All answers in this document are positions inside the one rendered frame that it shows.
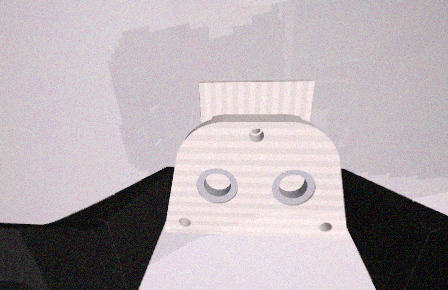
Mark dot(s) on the white housing plate with two round holes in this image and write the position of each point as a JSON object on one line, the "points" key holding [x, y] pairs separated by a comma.
{"points": [[255, 161]]}

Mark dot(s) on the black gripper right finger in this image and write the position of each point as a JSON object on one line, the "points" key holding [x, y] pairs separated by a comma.
{"points": [[403, 244]]}

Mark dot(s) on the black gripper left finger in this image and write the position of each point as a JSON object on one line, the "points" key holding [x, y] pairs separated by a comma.
{"points": [[106, 246]]}

